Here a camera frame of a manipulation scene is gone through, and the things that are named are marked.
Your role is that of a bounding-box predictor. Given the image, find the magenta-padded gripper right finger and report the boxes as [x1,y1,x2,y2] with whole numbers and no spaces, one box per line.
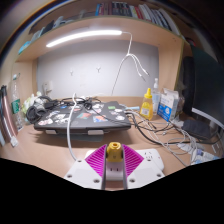
[121,143,166,191]

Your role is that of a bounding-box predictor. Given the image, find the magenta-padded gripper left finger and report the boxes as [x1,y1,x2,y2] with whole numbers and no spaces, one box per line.
[64,143,109,191]

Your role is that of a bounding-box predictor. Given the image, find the yellow charger block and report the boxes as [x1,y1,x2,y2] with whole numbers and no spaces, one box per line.
[105,141,124,164]

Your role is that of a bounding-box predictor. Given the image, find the white power strip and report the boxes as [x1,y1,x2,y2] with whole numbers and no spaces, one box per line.
[83,148,165,183]

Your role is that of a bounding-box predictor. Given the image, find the black laptop with stickers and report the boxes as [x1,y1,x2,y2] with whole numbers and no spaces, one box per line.
[33,100,133,136]

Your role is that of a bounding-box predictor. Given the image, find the yellow squeeze bottle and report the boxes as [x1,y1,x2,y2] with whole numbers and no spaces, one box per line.
[139,87,155,121]

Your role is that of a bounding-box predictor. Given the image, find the blue and white carton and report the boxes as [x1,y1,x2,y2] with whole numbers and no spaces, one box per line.
[157,87,180,123]

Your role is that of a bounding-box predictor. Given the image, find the clear pump sanitizer bottle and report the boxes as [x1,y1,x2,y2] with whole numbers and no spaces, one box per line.
[151,77,163,116]

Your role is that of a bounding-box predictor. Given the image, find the black pouch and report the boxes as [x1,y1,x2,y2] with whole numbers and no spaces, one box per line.
[181,119,212,141]

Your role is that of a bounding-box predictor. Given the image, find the black headphones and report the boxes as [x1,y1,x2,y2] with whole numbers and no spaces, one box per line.
[25,95,54,125]

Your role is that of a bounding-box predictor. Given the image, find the small white tag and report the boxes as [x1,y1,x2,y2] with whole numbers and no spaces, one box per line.
[9,134,19,148]

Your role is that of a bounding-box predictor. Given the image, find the white and green plush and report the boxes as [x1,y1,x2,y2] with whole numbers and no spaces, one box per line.
[21,92,43,114]

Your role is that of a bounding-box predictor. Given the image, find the clear green-labelled water bottle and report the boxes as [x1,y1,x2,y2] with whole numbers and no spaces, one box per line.
[10,73,25,132]

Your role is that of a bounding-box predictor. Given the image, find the black monitor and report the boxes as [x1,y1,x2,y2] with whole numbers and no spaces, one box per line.
[189,44,224,129]

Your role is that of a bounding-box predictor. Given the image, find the white LED light bar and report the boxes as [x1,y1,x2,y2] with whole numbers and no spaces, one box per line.
[45,29,123,48]

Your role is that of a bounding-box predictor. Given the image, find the wooden shelf unit with books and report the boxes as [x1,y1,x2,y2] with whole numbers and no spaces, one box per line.
[14,0,201,63]

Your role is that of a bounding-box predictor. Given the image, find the black desk cable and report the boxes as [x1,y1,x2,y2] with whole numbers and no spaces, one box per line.
[124,111,221,146]

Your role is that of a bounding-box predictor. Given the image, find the white desk cable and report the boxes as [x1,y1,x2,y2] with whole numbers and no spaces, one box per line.
[133,113,198,167]

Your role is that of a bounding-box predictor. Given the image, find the white power strip cable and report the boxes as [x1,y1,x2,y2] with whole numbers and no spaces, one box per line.
[66,93,84,163]

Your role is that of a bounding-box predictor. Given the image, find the white wall socket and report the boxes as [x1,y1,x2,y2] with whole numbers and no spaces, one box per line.
[42,80,54,95]

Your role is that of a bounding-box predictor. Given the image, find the white hanging multi-head cable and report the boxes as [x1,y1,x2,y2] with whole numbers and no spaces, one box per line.
[110,31,150,98]

